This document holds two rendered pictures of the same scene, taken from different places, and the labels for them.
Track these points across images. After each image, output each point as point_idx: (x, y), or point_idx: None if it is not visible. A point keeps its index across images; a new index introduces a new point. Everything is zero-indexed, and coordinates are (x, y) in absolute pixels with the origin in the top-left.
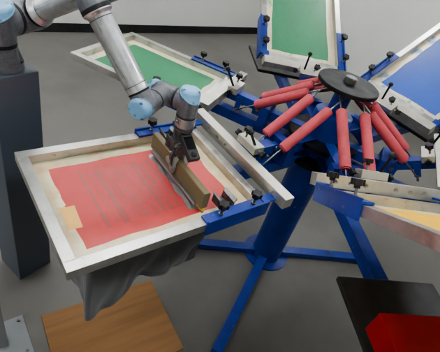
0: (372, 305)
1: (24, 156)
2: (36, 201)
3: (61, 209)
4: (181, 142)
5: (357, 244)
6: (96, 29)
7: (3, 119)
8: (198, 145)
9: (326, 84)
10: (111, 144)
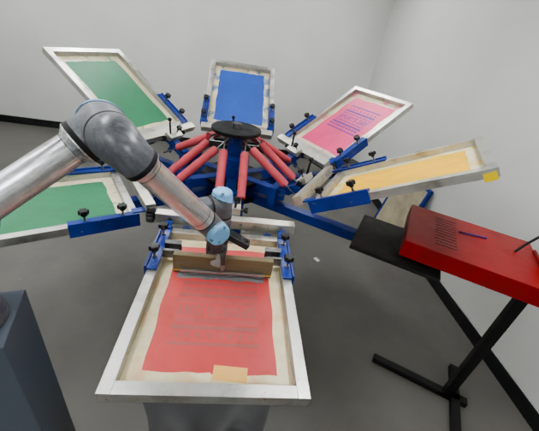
0: (373, 244)
1: (112, 385)
2: (202, 395)
3: (214, 378)
4: (229, 239)
5: (325, 222)
6: (159, 184)
7: (26, 381)
8: (188, 239)
9: (233, 136)
10: (147, 295)
